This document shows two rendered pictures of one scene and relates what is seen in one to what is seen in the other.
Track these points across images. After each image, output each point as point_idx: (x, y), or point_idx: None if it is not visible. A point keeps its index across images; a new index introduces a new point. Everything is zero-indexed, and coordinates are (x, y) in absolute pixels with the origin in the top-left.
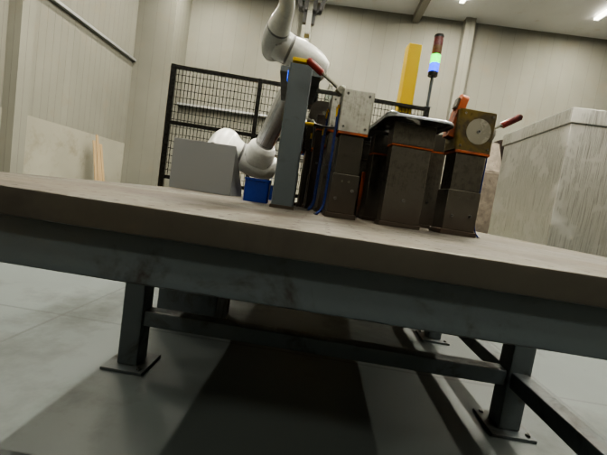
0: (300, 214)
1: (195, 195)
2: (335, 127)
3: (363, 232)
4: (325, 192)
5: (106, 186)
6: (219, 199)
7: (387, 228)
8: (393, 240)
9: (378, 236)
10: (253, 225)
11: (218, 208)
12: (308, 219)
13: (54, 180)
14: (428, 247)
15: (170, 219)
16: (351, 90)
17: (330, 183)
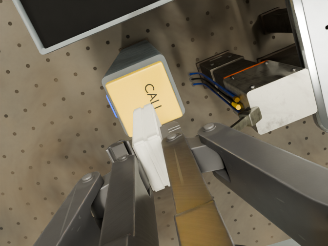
0: (192, 137)
1: (39, 101)
2: (229, 106)
3: (254, 214)
4: (205, 86)
5: (38, 206)
6: (85, 114)
7: (268, 137)
8: (269, 229)
9: (262, 220)
10: None
11: (170, 229)
12: (215, 189)
13: (21, 232)
14: (283, 234)
15: None
16: (272, 129)
17: (211, 82)
